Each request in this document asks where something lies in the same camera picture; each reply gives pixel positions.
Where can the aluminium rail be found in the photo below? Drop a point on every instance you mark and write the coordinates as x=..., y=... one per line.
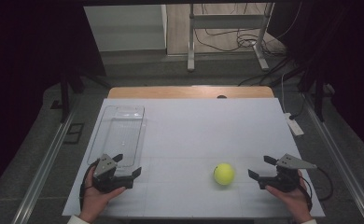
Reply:
x=342, y=165
x=43, y=168

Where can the clear plastic container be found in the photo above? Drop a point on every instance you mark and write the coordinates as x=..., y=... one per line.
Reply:
x=121, y=133

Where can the white power strip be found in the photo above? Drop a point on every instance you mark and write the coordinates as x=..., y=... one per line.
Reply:
x=293, y=124

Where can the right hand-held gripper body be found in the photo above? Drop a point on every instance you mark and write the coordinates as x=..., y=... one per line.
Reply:
x=284, y=179

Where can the yellow tennis ball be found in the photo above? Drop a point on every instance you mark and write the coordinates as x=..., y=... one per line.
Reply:
x=224, y=174

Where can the black stand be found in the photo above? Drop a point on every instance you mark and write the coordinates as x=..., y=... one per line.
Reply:
x=318, y=99
x=65, y=96

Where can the wooden table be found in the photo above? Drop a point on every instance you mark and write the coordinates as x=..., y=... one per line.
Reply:
x=170, y=92

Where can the white board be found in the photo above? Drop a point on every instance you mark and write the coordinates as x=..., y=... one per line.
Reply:
x=195, y=140

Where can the white cabinet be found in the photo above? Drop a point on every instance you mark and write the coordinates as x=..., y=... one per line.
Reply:
x=124, y=28

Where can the grey metal stand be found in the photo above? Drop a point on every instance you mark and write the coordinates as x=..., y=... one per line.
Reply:
x=226, y=21

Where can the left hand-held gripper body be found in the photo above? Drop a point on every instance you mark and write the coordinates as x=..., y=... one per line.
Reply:
x=104, y=169

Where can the person's right hand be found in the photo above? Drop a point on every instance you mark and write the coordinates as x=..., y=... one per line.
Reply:
x=290, y=200

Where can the person's left hand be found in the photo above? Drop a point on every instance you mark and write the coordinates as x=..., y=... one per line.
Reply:
x=94, y=199

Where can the dark curtain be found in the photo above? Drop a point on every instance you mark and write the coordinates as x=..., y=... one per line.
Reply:
x=21, y=62
x=351, y=62

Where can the black frame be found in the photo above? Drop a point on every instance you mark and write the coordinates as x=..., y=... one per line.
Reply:
x=68, y=138

